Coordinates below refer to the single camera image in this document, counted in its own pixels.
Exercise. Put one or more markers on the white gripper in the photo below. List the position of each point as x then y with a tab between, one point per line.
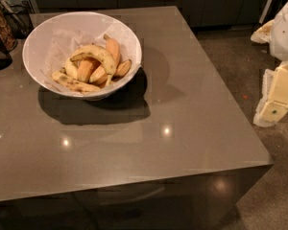
285	35

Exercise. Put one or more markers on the curved spotted yellow banana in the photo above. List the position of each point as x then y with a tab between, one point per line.
99	53

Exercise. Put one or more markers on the small banana at right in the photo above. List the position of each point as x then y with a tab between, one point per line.
123	68

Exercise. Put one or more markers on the orange banana at back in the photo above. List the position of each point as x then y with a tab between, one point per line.
113	47

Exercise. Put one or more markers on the orange banana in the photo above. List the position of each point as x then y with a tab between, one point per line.
86	68
113	47
98	76

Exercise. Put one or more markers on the orange banana lower middle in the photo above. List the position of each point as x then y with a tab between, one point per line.
98	76

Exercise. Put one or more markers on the orange banana in middle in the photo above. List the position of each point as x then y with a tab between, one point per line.
86	68

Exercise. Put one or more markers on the spotted banana at front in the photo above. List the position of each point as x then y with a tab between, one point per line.
72	84

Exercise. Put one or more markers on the pale banana at left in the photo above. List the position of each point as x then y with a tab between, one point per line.
71	69

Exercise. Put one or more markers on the white ceramic bowl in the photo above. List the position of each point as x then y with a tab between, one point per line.
38	48

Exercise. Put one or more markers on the patterned brown jar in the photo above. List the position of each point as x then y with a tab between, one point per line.
6	33

